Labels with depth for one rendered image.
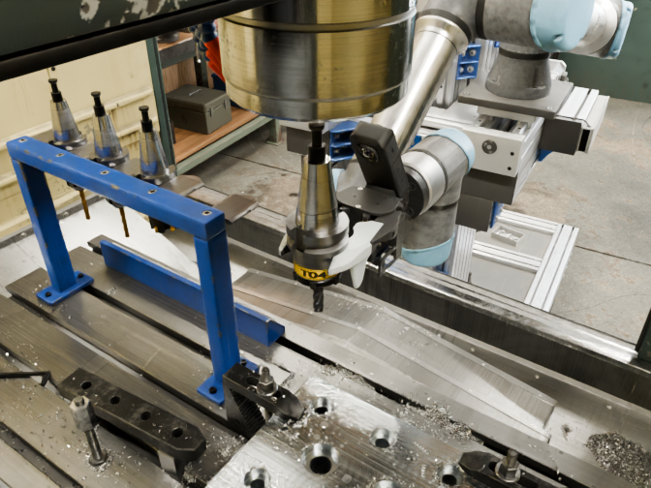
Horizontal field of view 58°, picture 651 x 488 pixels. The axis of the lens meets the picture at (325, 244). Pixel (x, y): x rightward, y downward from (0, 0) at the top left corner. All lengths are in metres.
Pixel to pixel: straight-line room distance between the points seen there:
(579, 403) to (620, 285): 1.63
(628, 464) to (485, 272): 1.31
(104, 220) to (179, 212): 0.84
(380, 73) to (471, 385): 0.93
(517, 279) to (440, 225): 1.66
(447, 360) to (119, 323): 0.68
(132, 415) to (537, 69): 1.11
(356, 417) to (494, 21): 0.64
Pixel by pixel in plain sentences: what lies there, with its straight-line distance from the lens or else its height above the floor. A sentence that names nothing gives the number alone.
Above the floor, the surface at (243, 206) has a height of 1.22.
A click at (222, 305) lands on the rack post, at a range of 0.90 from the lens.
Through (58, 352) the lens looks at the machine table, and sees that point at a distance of 1.17.
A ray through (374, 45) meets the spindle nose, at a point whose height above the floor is 1.53.
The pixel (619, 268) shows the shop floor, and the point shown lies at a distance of 3.11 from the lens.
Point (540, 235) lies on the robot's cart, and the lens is 2.80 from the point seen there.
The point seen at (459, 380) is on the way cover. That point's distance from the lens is 1.30.
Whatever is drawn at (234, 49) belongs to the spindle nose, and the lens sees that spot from 0.47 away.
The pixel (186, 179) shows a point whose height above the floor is 1.22.
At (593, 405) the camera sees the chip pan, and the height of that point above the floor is 0.67.
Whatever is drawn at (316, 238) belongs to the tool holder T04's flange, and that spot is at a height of 1.34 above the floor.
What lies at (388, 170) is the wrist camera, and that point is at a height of 1.35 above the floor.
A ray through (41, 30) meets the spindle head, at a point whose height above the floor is 1.60.
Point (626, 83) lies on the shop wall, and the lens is 5.27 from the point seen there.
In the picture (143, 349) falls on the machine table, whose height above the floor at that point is 0.90.
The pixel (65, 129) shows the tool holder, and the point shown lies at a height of 1.25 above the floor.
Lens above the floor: 1.65
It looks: 34 degrees down
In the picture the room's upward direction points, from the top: straight up
